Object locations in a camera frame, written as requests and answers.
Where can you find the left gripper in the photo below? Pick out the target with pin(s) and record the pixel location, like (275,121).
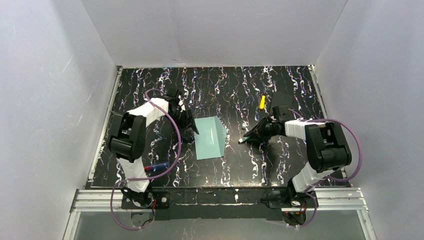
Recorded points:
(185,117)

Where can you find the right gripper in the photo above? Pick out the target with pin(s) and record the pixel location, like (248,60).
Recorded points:
(263,127)

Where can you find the teal envelope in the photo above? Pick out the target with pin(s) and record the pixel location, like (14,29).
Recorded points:
(210,142)

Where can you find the green white glue stick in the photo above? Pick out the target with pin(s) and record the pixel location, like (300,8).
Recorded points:
(242,140)

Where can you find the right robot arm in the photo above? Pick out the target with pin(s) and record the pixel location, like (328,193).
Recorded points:
(326,147)

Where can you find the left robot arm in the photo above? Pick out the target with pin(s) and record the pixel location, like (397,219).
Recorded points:
(127,136)

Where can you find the yellow marker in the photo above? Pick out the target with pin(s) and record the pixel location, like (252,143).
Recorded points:
(262,102)

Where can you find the blue red screwdriver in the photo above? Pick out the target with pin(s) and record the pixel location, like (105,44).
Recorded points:
(156,166)

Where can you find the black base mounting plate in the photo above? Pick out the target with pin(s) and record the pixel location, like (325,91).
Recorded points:
(266,202)

